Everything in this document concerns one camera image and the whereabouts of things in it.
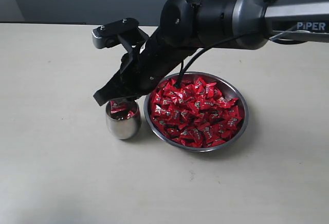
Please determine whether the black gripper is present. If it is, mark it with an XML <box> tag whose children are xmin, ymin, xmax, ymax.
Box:
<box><xmin>93</xmin><ymin>28</ymin><xmax>197</xmax><ymax>106</ymax></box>

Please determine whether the red candy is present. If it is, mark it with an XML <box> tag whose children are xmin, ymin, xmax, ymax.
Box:
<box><xmin>151</xmin><ymin>104</ymin><xmax>171</xmax><ymax>119</ymax></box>
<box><xmin>194</xmin><ymin>77</ymin><xmax>207</xmax><ymax>92</ymax></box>
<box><xmin>110</xmin><ymin>109</ymin><xmax>137</xmax><ymax>120</ymax></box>
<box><xmin>224</xmin><ymin>116</ymin><xmax>243</xmax><ymax>130</ymax></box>
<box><xmin>192</xmin><ymin>98</ymin><xmax>215</xmax><ymax>111</ymax></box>
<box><xmin>179</xmin><ymin>128</ymin><xmax>204</xmax><ymax>148</ymax></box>
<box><xmin>109</xmin><ymin>100</ymin><xmax>129</xmax><ymax>114</ymax></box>

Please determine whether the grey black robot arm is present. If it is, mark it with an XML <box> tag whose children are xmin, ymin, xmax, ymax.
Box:
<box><xmin>92</xmin><ymin>0</ymin><xmax>328</xmax><ymax>105</ymax></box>

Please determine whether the stainless steel cup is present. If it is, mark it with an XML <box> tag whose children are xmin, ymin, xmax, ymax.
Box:
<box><xmin>105</xmin><ymin>101</ymin><xmax>141</xmax><ymax>140</ymax></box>

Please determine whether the metal bowl of red candies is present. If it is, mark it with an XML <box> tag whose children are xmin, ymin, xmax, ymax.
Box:
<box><xmin>144</xmin><ymin>71</ymin><xmax>249</xmax><ymax>152</ymax></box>

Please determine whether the red wrapped candy top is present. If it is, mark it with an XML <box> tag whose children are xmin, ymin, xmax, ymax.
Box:
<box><xmin>194</xmin><ymin>77</ymin><xmax>207</xmax><ymax>92</ymax></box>

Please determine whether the red wrapped candy front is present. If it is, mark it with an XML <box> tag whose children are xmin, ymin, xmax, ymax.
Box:
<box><xmin>179</xmin><ymin>128</ymin><xmax>204</xmax><ymax>148</ymax></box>

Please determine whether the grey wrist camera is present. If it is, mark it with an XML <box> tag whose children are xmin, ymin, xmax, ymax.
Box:
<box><xmin>92</xmin><ymin>18</ymin><xmax>144</xmax><ymax>49</ymax></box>

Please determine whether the black cable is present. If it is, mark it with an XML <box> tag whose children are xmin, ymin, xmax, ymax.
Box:
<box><xmin>174</xmin><ymin>0</ymin><xmax>296</xmax><ymax>88</ymax></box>

